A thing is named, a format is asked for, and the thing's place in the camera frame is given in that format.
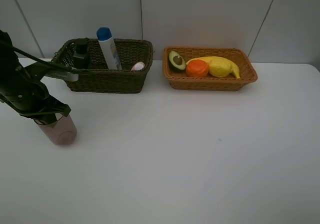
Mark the yellow banana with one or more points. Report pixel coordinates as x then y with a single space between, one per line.
235 69

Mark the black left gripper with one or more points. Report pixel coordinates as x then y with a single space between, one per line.
29 97

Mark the halved avocado with pit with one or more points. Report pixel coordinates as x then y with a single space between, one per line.
176 62

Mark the pink bottle white cap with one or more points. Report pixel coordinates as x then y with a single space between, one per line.
138 66

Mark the yellow lemon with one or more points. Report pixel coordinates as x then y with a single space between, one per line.
219 67

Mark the orange mandarin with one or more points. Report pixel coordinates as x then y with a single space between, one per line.
197 69

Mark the translucent purple plastic cup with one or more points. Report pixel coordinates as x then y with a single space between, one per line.
61 132

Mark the dark green square bottle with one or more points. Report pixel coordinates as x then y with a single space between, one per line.
81 54

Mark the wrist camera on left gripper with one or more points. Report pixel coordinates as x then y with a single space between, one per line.
55 72

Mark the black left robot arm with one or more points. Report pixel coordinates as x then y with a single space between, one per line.
8 52

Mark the dark brown wicker basket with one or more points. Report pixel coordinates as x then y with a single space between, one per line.
99 79

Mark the orange wicker basket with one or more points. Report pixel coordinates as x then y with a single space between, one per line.
179 80

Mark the white bottle blue cap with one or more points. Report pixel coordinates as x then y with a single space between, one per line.
108 48

